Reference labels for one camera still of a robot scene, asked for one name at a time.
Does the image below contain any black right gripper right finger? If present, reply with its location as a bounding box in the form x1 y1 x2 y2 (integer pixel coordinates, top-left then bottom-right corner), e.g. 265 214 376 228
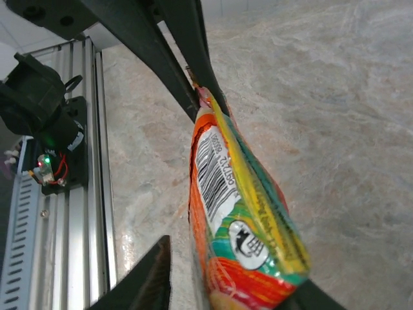
283 278 348 310

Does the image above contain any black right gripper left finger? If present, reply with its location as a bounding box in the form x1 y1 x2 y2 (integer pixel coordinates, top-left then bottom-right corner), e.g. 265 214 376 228
86 234 172 310

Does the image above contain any orange green snack packet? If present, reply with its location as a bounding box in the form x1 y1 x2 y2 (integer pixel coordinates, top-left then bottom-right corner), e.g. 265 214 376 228
188 85 312 310

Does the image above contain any black mounting plate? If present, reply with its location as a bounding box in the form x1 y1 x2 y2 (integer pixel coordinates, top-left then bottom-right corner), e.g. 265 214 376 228
40 96 89 195

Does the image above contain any white vented metal box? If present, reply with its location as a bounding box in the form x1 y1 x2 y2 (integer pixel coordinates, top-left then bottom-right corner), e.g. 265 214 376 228
0 172 42 310

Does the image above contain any small circuit board with LEDs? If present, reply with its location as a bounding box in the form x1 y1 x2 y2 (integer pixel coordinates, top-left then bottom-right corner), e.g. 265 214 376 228
28 154 54 186

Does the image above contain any aluminium profile frame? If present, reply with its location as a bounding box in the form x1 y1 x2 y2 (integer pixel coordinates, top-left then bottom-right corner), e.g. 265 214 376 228
18 36 118 310

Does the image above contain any red wire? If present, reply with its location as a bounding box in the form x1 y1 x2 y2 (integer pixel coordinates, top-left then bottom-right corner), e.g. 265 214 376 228
52 154 70 187

